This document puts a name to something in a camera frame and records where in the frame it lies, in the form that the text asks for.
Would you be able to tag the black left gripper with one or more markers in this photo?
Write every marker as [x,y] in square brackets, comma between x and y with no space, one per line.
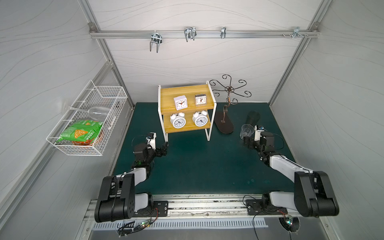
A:
[159,151]

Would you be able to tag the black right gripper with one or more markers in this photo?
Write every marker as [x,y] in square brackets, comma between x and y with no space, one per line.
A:
[250,140]

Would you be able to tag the white twin-bell alarm clock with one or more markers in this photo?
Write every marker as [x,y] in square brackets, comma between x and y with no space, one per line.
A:
[200,118]

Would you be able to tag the white square alarm clock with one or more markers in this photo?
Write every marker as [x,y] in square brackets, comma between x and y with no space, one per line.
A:
[181,102]

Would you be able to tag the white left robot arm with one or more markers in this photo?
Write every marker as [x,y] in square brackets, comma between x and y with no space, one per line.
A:
[117,198]

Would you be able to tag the clear drinking glass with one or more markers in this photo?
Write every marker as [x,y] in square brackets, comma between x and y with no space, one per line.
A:
[247,130]

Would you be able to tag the dark tinted glass cup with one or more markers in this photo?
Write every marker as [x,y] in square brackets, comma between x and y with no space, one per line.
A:
[252,118]

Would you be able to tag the dark cup holder stand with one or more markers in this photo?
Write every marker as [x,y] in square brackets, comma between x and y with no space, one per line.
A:
[221,118]

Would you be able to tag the clear wine glass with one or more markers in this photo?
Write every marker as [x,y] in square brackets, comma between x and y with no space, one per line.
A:
[96,113]

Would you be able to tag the green snack bag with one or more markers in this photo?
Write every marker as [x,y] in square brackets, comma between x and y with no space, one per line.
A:
[81,131]

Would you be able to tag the black round floor device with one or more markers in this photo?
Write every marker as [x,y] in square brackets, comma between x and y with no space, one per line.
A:
[290,224]

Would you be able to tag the metal single hook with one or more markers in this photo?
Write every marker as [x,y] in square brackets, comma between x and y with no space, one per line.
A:
[223,32]

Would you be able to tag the metal double hook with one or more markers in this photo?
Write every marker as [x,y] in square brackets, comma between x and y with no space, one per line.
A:
[190,33]
[156,40]

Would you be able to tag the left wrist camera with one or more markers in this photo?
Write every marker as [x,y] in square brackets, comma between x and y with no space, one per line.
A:
[151,140]

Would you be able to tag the wooden two-tier white-frame shelf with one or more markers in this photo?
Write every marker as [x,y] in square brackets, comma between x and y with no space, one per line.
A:
[166,107]

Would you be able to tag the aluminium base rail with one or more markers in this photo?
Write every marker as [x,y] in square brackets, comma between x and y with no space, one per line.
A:
[184,212]

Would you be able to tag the white wire basket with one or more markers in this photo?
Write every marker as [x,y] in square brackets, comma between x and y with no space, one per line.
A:
[113,97]

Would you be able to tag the metal bracket hook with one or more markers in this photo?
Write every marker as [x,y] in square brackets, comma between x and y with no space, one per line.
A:
[296,34]

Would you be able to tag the aluminium wall rail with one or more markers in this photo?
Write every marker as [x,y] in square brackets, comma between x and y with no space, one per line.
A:
[201,34]

